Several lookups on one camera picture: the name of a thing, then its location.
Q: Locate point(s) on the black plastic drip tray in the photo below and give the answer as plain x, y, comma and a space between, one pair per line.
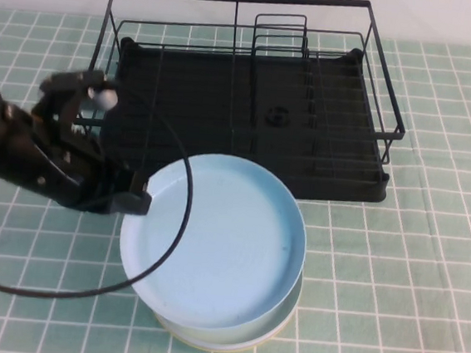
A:
209, 99

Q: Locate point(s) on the green checked tablecloth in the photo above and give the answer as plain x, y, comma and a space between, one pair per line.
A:
417, 286

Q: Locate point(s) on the mint green round plate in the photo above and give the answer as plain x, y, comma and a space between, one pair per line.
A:
293, 301

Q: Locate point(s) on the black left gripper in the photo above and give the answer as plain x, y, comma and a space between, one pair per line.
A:
69, 169

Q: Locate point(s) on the light blue round plate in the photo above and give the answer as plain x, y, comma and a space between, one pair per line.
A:
221, 242

